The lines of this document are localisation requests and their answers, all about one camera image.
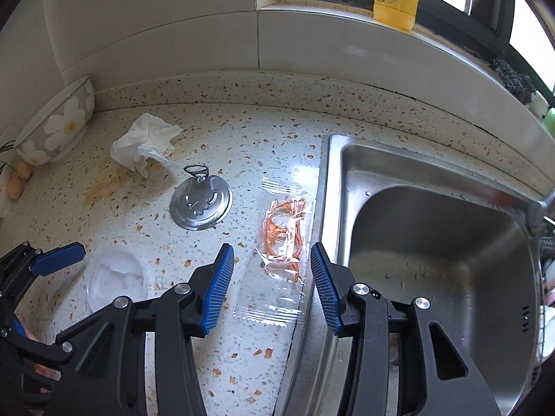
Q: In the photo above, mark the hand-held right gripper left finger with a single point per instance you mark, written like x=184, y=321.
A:
x=217, y=290

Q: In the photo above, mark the dark scouring pad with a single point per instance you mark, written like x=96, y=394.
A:
x=514, y=80

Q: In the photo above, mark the dark-framed window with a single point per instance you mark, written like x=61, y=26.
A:
x=442, y=2

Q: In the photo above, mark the metal faucet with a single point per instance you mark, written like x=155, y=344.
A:
x=540, y=214

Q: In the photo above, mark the stainless steel sink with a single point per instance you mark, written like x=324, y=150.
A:
x=433, y=247

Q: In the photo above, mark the clear plastic lid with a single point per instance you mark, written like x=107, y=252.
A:
x=112, y=281

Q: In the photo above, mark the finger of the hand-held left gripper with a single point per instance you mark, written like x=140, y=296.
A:
x=43, y=349
x=56, y=259

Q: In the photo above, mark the metal pull-tab can lid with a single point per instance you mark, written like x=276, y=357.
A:
x=199, y=206

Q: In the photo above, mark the crumpled white tissue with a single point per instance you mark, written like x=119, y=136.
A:
x=143, y=138

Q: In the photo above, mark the green cup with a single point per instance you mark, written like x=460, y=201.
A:
x=550, y=117

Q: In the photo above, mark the person's left hand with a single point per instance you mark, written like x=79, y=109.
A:
x=45, y=372

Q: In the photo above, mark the green onion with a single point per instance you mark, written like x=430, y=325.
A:
x=5, y=147

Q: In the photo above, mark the grey flower-print bowl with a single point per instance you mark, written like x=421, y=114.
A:
x=56, y=130

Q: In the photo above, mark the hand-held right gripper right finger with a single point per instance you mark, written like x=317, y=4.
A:
x=325, y=286

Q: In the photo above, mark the clear wrapper with orange print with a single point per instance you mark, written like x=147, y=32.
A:
x=282, y=234

